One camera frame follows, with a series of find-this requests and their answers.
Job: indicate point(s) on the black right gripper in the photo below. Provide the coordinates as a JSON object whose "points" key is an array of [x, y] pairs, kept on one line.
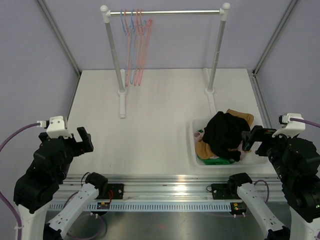
{"points": [[259, 133]]}

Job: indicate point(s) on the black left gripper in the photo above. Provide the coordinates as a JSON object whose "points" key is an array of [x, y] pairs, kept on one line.
{"points": [[81, 147]]}

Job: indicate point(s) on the black tank top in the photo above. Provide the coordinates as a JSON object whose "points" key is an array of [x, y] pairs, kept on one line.
{"points": [[223, 134]]}

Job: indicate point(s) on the brown tank top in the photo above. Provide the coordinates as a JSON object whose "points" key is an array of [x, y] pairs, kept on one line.
{"points": [[248, 117]]}

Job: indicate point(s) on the green tank top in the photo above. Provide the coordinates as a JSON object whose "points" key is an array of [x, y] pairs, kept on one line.
{"points": [[204, 153]]}

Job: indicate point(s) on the pink hanger of grey top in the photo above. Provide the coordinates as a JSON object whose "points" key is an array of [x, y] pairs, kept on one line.
{"points": [[130, 52]]}

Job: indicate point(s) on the blue hanger of mauve top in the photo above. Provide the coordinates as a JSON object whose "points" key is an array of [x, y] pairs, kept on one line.
{"points": [[135, 39]]}

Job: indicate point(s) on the pink hanger of brown top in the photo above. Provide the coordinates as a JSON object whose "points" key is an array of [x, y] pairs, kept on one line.
{"points": [[141, 28]]}

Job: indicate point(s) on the pink hanger of black top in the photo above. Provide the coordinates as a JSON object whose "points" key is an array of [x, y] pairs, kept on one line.
{"points": [[147, 37]]}

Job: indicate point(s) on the blue wire hanger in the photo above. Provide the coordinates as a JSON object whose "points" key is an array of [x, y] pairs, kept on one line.
{"points": [[125, 25]]}

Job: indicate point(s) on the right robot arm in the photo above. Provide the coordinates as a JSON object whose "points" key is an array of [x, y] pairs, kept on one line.
{"points": [[295, 161]]}

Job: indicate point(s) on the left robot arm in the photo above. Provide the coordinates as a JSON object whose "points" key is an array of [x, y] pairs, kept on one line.
{"points": [[34, 191]]}

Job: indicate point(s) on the white plastic basket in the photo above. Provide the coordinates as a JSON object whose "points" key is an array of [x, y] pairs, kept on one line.
{"points": [[250, 159]]}

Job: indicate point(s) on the left small circuit board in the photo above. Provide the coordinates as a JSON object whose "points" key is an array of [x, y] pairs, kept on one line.
{"points": [[103, 205]]}

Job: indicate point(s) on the small circuit board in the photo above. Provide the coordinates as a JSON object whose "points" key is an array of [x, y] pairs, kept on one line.
{"points": [[103, 205], [238, 206]]}

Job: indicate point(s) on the white metal clothes rack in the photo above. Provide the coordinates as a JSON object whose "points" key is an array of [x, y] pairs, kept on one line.
{"points": [[210, 75]]}

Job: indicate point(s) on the right small circuit board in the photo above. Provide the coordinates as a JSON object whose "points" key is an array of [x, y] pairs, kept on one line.
{"points": [[238, 206]]}

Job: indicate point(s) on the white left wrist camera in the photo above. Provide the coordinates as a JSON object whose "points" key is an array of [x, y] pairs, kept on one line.
{"points": [[56, 126]]}

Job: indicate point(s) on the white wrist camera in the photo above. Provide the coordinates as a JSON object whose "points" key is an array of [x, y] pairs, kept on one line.
{"points": [[56, 126], [290, 128]]}

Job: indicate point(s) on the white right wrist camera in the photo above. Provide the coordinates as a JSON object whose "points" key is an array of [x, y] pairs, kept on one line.
{"points": [[290, 128]]}

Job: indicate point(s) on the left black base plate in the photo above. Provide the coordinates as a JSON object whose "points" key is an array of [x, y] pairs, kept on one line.
{"points": [[115, 191]]}

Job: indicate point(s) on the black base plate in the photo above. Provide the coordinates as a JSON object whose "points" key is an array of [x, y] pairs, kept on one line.
{"points": [[115, 191], [222, 191]]}

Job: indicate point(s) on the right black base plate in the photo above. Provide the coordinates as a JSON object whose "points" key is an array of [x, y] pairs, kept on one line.
{"points": [[222, 191]]}

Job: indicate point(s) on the aluminium mounting rail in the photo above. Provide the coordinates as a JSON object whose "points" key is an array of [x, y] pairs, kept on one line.
{"points": [[184, 188]]}

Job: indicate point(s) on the white slotted cable duct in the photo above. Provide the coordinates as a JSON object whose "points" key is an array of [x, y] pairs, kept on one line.
{"points": [[140, 206]]}

